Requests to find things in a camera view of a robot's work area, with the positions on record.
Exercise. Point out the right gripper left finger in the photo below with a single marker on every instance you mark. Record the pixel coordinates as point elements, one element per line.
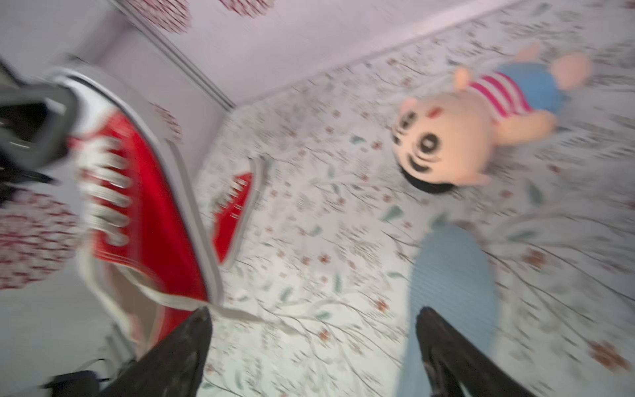
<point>174,367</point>

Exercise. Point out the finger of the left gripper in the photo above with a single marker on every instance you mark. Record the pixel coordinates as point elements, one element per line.
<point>36,121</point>

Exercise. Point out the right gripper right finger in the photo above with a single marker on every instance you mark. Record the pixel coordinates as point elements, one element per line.
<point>455,366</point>

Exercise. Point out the light blue insole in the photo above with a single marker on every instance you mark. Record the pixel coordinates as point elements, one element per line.
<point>452,276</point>

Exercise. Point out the red canvas sneaker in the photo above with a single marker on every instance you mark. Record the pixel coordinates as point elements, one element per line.
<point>144,251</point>
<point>232,211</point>

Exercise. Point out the cartoon boy plush doll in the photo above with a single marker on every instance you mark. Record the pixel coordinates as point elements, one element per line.
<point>446,140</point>

